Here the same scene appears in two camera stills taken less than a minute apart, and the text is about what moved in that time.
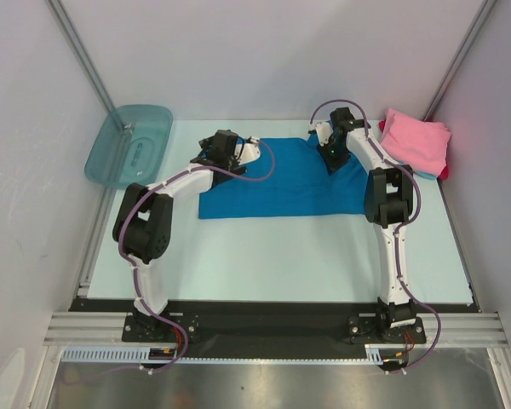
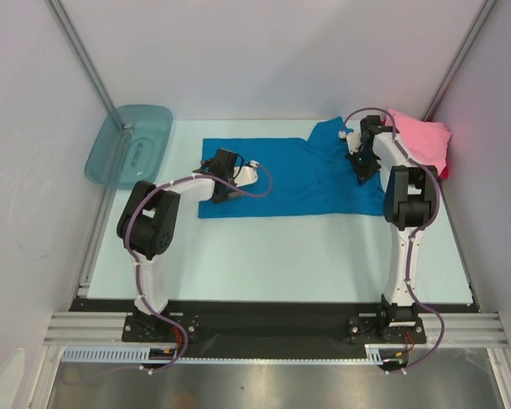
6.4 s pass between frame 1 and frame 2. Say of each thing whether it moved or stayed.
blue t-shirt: stayed
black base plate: stayed
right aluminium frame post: stayed
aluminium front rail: stayed
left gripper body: moved
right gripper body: moved
